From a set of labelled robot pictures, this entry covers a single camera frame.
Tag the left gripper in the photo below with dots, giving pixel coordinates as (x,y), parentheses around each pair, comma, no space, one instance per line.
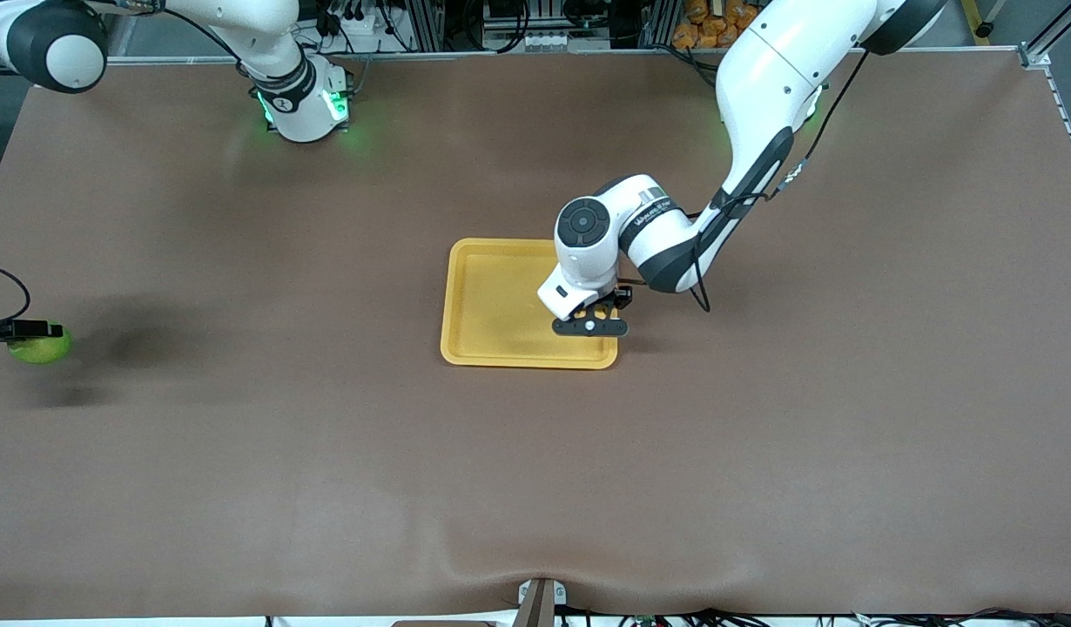
(623,298)

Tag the yellow potato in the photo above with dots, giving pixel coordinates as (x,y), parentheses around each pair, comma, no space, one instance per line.
(602,310)

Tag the green apple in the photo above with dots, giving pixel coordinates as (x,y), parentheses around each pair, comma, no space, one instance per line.
(43,353)

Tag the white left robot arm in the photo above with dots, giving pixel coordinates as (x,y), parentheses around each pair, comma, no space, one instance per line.
(762,78)

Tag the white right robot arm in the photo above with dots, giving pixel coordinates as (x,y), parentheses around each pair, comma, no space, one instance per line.
(296,104)

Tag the yellow plastic tray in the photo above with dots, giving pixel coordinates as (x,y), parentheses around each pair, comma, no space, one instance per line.
(492,296)

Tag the white terminal block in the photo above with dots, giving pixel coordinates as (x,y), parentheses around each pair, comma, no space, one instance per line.
(548,40)

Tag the orange packaged food pile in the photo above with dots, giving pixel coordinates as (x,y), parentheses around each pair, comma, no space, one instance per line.
(701,26)

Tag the white power strip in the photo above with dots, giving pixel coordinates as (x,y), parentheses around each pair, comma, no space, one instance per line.
(357,24)

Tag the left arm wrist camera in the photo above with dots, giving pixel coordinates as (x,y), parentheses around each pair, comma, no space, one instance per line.
(570,329)

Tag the silver table edge rail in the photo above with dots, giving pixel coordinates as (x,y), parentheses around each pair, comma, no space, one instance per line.
(501,55)

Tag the silver aluminium frame post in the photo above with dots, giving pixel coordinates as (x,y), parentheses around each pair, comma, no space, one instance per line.
(431,22)
(657,22)

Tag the silver table corner bracket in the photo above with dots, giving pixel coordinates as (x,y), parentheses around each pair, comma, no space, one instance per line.
(1033,57)

